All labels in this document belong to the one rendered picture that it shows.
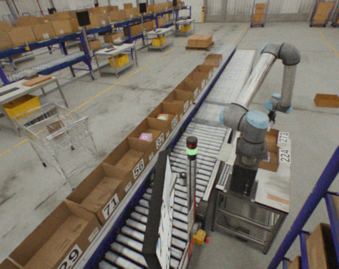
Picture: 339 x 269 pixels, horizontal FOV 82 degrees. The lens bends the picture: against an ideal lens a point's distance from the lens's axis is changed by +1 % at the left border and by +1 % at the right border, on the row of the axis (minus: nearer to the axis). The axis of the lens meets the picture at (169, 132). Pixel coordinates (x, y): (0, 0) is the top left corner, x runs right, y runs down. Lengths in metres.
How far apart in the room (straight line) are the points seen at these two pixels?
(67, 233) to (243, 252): 1.68
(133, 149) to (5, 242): 1.84
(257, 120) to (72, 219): 1.47
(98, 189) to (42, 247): 0.51
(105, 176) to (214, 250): 1.35
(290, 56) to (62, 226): 2.02
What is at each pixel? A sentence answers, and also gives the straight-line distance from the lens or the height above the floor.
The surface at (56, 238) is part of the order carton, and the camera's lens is 1.69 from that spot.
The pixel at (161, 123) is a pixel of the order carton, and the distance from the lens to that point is 2.19.
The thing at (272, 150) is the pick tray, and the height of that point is 0.79.
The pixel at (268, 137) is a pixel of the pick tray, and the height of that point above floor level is 0.76.
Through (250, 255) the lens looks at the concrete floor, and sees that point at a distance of 2.45.
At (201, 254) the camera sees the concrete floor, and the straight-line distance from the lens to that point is 2.37.
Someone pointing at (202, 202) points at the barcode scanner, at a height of 1.09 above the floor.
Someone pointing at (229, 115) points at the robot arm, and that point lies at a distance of 1.48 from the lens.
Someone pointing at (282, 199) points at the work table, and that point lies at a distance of 1.93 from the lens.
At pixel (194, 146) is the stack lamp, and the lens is 0.86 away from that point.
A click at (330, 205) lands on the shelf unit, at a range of 0.65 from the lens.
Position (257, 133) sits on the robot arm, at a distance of 1.43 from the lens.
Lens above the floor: 2.19
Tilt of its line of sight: 36 degrees down
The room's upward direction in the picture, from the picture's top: 4 degrees counter-clockwise
